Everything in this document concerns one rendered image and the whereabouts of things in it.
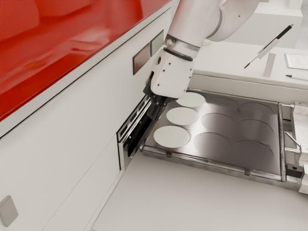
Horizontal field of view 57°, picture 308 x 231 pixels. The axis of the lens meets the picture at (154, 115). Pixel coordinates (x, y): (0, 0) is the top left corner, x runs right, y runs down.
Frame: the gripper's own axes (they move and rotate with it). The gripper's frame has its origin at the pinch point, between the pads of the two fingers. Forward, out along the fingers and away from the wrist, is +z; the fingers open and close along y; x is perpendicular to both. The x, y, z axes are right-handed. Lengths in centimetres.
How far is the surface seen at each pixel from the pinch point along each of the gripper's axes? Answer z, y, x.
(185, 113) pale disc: 2.6, 18.6, 7.6
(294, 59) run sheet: -25, 63, 9
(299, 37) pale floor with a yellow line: -68, 388, 208
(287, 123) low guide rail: -5.6, 48.3, -7.9
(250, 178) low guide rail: 7.6, 24.4, -18.5
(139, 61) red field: -9.3, -3.7, 9.1
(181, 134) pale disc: 5.8, 11.7, -1.0
